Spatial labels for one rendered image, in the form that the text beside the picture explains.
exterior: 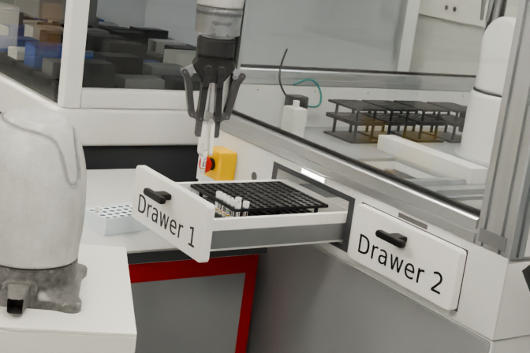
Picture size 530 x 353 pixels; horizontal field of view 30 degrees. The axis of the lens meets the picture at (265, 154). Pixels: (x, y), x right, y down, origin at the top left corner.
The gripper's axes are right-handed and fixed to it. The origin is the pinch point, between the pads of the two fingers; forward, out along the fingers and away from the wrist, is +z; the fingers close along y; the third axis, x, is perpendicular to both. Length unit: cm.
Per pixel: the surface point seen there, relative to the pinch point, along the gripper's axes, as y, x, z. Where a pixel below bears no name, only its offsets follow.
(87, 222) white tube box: -21.1, 12.7, 23.0
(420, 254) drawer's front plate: 34.9, -32.9, 11.6
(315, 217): 21.0, -12.3, 11.9
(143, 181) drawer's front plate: -11.6, 0.1, 9.9
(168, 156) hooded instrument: 5, 83, 25
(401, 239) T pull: 31.3, -31.6, 9.6
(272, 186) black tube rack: 16.2, 5.3, 10.9
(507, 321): 46, -48, 18
